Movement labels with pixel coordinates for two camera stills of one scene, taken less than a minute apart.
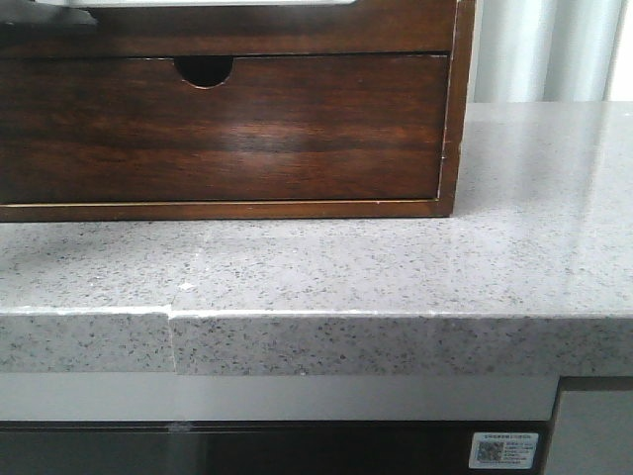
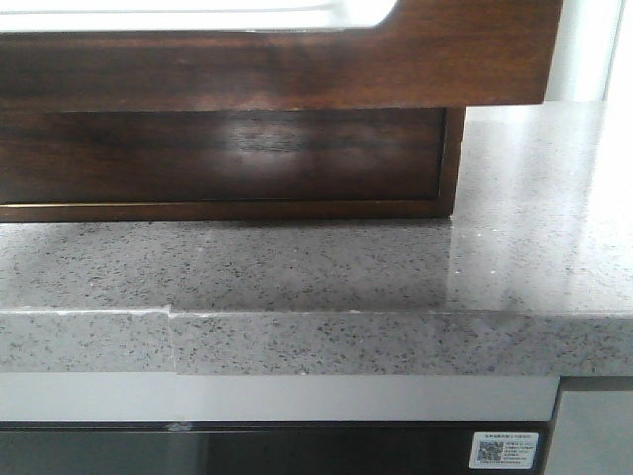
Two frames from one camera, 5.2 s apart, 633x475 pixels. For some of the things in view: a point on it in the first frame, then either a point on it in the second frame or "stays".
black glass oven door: x=256 y=447 stays
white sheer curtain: x=553 y=50 stays
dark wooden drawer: x=135 y=129 to x=419 y=52
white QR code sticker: x=502 y=450 stays
